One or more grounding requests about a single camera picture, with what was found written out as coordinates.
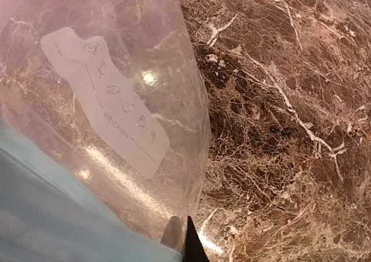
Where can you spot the clear zip top bag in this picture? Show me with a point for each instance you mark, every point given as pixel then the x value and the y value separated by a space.
pixel 105 129

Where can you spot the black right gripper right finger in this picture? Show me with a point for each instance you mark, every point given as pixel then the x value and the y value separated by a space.
pixel 193 249

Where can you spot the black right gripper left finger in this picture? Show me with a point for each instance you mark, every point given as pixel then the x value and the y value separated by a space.
pixel 172 234

